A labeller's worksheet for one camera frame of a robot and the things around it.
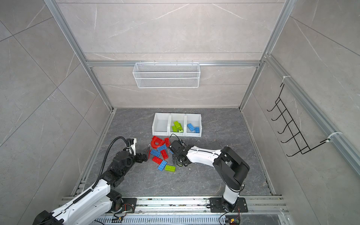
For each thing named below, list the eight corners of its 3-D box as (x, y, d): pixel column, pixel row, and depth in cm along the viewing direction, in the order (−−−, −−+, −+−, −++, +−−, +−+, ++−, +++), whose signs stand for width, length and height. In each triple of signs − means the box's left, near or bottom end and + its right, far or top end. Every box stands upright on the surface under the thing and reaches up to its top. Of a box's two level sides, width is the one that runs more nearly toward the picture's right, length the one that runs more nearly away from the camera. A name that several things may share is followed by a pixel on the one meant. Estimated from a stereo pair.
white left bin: (153, 136, 104) (151, 131, 98) (156, 118, 115) (154, 112, 109) (169, 136, 104) (169, 131, 98) (171, 118, 115) (170, 112, 109)
